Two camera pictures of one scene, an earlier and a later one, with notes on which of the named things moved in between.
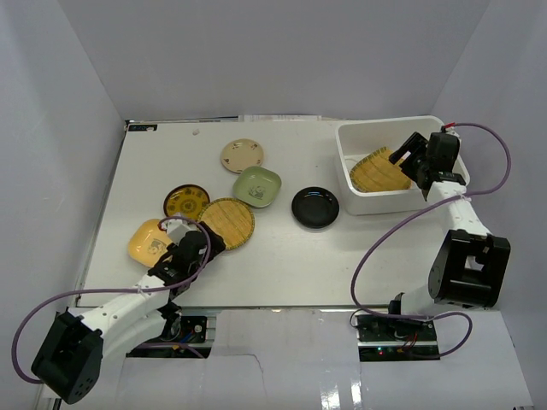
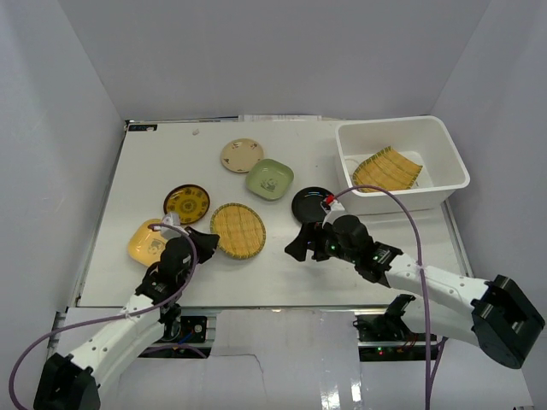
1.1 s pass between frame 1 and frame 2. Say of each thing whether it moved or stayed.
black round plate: stayed
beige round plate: stayed
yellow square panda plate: stayed
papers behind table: stayed
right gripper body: moved
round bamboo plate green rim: moved
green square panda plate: moved
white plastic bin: stayed
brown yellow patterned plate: stayed
